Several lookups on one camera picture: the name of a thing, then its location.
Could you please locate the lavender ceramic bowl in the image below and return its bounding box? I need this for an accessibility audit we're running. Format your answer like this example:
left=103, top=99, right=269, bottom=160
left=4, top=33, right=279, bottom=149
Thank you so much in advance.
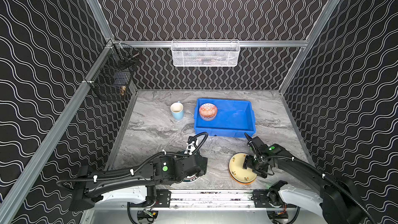
left=200, top=116, right=216, bottom=121

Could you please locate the cream yellow patterned plate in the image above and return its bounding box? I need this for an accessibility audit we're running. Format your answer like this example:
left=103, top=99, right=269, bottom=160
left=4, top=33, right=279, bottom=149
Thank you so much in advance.
left=229, top=153, right=257, bottom=185

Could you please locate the blue plastic bin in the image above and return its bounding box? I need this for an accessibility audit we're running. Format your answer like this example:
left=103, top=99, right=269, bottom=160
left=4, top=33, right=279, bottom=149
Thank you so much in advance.
left=194, top=98, right=256, bottom=138

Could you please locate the light blue ceramic mug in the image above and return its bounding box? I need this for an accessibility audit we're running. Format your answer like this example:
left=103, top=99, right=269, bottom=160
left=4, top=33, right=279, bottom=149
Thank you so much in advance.
left=170, top=101, right=184, bottom=120

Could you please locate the black wire basket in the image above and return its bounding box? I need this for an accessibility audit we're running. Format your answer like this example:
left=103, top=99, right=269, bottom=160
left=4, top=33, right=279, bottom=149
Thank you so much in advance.
left=88, top=44, right=141, bottom=102

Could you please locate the orange patterned ceramic bowl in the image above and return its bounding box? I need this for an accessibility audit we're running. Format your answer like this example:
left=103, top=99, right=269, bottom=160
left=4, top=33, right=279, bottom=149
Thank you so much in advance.
left=199, top=103, right=218, bottom=117

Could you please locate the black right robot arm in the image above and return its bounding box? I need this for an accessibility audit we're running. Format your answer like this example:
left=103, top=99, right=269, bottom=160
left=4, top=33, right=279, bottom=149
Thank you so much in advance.
left=243, top=134, right=375, bottom=224

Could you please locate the white plate green red rim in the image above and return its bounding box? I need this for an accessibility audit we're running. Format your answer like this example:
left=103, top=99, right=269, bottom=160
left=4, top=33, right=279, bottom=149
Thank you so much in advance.
left=176, top=153, right=203, bottom=183

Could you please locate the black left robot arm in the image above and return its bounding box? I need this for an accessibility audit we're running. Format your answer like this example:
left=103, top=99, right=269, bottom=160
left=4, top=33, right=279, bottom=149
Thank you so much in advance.
left=57, top=132, right=208, bottom=212

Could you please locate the white wire mesh basket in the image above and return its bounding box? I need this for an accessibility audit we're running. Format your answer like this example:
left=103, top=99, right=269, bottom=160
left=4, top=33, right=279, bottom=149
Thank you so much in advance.
left=171, top=39, right=240, bottom=67

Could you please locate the metal base rail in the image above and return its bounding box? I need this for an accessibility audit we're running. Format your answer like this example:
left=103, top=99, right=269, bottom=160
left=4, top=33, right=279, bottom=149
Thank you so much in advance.
left=80, top=188, right=324, bottom=224

